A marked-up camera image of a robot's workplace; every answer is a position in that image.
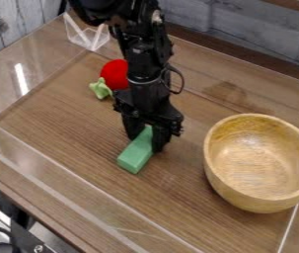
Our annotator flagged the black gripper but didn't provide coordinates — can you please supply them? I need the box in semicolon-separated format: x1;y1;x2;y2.
114;80;184;153

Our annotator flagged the green rectangular block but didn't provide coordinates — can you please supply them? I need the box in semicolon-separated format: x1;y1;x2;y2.
118;126;153;174

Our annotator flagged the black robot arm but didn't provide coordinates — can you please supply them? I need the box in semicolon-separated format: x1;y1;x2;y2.
69;0;184;152

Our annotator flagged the light wooden bowl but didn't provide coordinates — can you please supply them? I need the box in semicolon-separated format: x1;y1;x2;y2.
204;114;299;213

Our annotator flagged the red plush strawberry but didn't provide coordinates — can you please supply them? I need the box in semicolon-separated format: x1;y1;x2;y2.
89;59;129;100

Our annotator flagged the clear acrylic enclosure wall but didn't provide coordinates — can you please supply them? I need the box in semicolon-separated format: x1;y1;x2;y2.
0;20;299;253

